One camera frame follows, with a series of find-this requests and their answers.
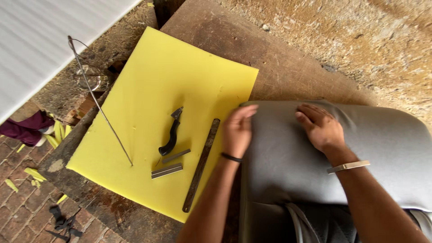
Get person's left hand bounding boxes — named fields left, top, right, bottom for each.
left=222, top=104, right=259, bottom=159

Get person's right hand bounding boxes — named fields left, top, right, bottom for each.
left=295, top=103, right=347, bottom=155

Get grey upholstered seat cushion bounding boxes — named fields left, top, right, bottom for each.
left=238, top=99, right=432, bottom=243

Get black wristband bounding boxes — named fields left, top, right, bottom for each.
left=221, top=152, right=243, bottom=164

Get dark metal ruler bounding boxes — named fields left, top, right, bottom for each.
left=182, top=118, right=221, bottom=213

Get thin staple strip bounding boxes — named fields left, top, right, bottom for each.
left=161, top=148, right=191, bottom=164

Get yellow foam sheet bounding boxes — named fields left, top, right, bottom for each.
left=66, top=26, right=260, bottom=223

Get wide staple strip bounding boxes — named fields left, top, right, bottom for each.
left=151, top=163, right=184, bottom=180

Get long metal upholstery needle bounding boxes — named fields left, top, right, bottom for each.
left=67, top=35, right=134, bottom=167

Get person's grey clothing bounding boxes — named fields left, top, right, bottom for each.
left=285, top=202, right=432, bottom=243

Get round clear glass dish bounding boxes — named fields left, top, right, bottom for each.
left=74, top=64, right=104, bottom=92

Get brown wooden offcuts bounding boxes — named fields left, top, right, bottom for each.
left=63, top=92, right=106, bottom=126

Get yellow foam scraps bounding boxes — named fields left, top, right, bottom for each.
left=4, top=113, right=73, bottom=205

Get black fabric scrap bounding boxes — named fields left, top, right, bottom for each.
left=45, top=205, right=83, bottom=243

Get white ribbed foam sheet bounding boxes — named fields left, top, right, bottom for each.
left=0, top=0, right=143, bottom=124

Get silver metal bracelet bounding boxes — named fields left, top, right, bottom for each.
left=326, top=160, right=371, bottom=175

